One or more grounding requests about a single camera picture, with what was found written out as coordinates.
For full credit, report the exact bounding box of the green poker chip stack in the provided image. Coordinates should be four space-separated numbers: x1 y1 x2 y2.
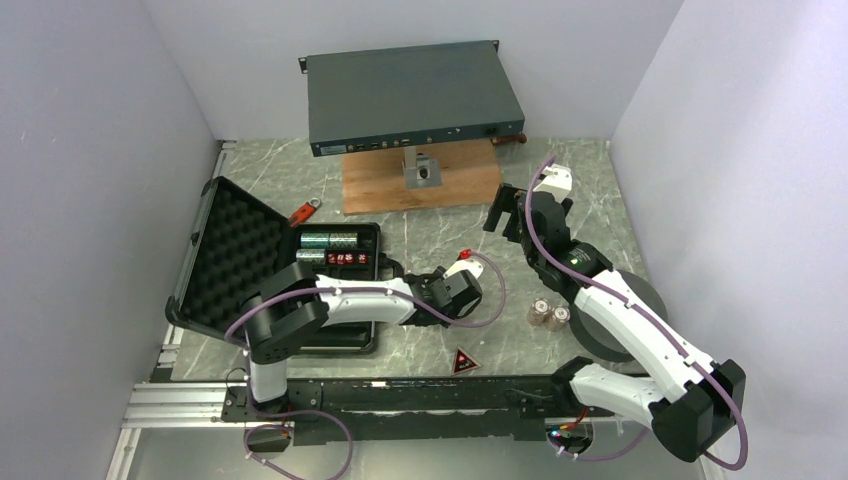
299 232 330 249

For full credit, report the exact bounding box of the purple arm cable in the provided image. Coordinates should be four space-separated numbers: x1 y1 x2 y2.
524 155 750 472
223 250 508 480

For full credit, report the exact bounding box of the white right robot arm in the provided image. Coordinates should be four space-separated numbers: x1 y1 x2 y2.
484 184 749 470

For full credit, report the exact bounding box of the metal stand bracket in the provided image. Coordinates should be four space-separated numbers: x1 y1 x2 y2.
403 146 442 189

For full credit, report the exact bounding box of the grey rack server unit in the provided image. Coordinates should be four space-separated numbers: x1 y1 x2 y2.
300 40 525 157

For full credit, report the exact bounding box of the wooden board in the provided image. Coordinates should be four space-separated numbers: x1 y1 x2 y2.
342 140 502 215

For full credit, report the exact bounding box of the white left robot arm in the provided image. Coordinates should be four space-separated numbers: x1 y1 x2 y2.
225 259 484 420

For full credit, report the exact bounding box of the black poker set case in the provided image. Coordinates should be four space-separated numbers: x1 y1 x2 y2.
165 177 403 339

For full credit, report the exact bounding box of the large grey spool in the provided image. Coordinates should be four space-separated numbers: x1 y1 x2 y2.
568 269 669 364

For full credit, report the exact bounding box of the orange poker chip stack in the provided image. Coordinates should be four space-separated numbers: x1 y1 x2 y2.
544 305 571 332
526 298 552 326

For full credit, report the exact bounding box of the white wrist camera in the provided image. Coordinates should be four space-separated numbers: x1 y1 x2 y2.
533 164 573 202
442 249 485 279

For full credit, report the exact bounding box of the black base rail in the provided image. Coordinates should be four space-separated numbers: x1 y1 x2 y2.
220 375 608 446

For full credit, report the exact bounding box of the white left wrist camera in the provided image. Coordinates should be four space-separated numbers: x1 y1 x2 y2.
442 249 485 279

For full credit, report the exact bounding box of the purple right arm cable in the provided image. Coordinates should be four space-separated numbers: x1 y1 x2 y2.
524 155 750 472

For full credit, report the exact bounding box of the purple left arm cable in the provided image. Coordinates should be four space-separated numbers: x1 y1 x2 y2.
223 250 508 480

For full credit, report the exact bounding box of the red handled wrench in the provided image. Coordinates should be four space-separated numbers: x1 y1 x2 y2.
288 197 322 228

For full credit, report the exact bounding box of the black triangular all-in button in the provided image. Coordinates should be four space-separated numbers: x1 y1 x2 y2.
451 347 481 376

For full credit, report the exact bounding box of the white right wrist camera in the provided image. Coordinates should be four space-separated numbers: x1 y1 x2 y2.
533 164 573 202

